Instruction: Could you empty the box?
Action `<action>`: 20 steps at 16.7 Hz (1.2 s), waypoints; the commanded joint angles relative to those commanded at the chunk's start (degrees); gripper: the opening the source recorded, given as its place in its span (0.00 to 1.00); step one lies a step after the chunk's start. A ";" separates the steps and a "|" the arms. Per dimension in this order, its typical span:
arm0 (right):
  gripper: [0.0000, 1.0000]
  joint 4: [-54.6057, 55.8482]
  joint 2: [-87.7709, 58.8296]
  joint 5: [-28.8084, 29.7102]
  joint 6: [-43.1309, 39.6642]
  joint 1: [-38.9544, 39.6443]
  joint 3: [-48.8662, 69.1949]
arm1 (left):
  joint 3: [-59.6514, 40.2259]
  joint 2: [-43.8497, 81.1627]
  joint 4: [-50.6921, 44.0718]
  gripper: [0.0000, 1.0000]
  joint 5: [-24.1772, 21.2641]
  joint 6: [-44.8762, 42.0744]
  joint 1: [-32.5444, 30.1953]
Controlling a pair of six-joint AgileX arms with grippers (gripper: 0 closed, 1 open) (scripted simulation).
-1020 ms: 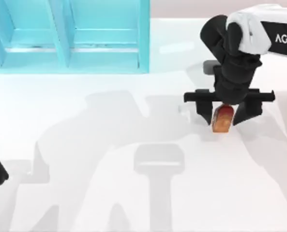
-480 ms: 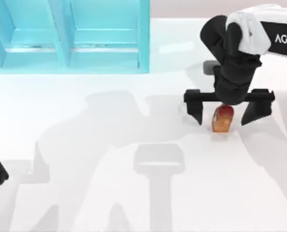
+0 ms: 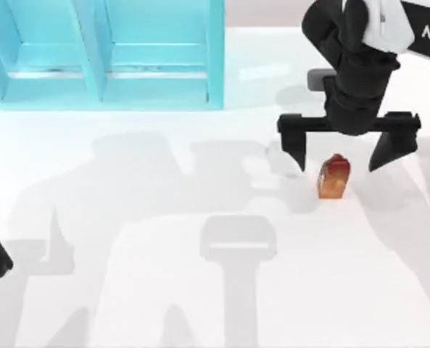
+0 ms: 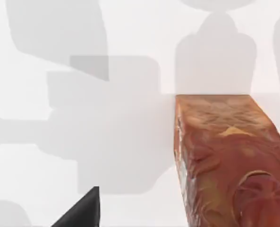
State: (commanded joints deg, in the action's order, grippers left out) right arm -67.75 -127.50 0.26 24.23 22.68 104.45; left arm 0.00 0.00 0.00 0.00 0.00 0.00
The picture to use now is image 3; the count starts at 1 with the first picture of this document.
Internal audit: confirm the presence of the light blue rack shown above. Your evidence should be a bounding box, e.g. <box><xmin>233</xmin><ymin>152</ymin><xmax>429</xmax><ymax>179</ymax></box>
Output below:
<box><xmin>0</xmin><ymin>0</ymin><xmax>226</xmax><ymax>111</ymax></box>

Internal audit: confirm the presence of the pale grey rounded box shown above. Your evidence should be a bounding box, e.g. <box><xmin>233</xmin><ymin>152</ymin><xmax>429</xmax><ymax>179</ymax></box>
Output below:
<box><xmin>306</xmin><ymin>67</ymin><xmax>338</xmax><ymax>92</ymax></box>

